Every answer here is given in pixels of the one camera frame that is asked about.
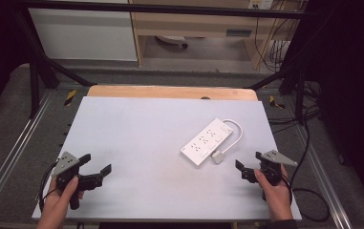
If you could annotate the person's left hand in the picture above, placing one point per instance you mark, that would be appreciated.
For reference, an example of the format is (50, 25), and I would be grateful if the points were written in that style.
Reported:
(53, 206)

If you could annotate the dark sleeve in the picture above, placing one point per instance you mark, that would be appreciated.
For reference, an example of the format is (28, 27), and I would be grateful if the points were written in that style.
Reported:
(280, 224)

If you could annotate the light wooden desk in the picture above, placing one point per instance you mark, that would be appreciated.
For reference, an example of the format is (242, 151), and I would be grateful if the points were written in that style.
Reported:
(195, 24)

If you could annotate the aluminium floor rail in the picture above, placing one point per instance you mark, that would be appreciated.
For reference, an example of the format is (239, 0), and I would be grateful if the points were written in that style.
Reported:
(14, 152)
(323, 178)

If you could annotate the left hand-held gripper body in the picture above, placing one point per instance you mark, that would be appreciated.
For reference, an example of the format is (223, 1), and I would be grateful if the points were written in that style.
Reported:
(65, 161)

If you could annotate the white chair base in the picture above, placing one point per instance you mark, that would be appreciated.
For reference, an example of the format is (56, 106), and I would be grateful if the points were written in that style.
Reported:
(171, 40)

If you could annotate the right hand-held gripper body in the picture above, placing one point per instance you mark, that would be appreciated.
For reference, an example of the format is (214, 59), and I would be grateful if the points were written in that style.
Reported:
(273, 171)

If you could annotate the white table board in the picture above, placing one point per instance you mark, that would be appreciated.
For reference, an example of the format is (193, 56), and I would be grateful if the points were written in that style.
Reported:
(144, 152)

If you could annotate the black metal frame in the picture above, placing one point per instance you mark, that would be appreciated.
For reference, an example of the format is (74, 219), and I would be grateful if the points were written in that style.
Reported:
(157, 9)

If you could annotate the white wall socket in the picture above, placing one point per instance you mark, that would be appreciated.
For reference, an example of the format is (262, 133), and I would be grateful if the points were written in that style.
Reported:
(261, 4)

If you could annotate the person's right hand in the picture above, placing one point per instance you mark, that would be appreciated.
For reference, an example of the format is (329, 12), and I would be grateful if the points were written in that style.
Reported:
(278, 200)

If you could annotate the white power strip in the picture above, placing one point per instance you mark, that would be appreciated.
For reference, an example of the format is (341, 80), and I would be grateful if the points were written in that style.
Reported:
(206, 142)

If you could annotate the white cabinet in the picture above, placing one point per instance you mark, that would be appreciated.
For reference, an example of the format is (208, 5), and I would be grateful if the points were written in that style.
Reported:
(84, 35)

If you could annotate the white power plug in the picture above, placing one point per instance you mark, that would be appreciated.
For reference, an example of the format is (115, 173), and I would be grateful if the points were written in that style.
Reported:
(217, 157)

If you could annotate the wooden table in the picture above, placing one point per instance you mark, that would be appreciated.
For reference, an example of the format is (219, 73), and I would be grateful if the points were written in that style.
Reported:
(170, 92)

